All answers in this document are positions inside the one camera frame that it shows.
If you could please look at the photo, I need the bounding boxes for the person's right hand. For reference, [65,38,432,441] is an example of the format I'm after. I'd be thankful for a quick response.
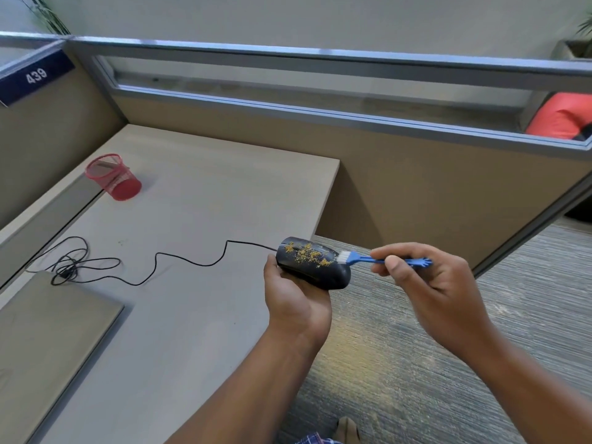
[370,242,495,366]

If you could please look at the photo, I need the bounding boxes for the person's left hand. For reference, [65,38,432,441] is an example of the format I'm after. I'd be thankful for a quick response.
[263,253,333,348]

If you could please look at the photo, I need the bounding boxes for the black computer mouse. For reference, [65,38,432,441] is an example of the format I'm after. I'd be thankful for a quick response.
[276,236,352,290]

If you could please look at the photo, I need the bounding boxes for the blue cleaning brush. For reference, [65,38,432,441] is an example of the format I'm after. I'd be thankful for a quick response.
[337,252,433,269]

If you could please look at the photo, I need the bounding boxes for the person's left forearm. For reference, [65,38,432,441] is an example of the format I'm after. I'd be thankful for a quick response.
[165,326,327,444]

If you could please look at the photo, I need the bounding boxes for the person's right forearm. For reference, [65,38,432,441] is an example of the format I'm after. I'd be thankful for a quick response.
[455,326,592,444]

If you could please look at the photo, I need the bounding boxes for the yellow crumbs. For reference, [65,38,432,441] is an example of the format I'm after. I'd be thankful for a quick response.
[286,243,332,269]

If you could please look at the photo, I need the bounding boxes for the beige cubicle partition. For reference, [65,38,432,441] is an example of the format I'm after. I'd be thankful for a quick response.
[0,31,592,279]

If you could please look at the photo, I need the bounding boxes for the person's foot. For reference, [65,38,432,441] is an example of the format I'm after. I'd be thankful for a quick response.
[334,416,362,444]

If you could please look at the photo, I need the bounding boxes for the plaid clothing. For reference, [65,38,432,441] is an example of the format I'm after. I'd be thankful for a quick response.
[294,431,344,444]

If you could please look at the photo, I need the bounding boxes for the red mesh pen holder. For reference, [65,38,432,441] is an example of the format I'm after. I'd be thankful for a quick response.
[85,154,142,201]

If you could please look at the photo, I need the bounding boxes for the grey laptop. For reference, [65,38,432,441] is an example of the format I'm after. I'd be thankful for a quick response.
[0,271,125,444]

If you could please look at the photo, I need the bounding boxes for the potted plant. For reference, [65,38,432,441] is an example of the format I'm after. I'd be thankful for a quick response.
[550,9,592,61]

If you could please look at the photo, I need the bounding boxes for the blue sign plate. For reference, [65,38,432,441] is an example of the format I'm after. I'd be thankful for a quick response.
[0,52,76,108]

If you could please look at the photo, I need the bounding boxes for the green plant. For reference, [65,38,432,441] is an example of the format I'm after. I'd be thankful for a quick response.
[29,0,71,35]

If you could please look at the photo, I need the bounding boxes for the black mouse cable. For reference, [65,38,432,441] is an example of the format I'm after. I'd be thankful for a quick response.
[25,236,280,287]

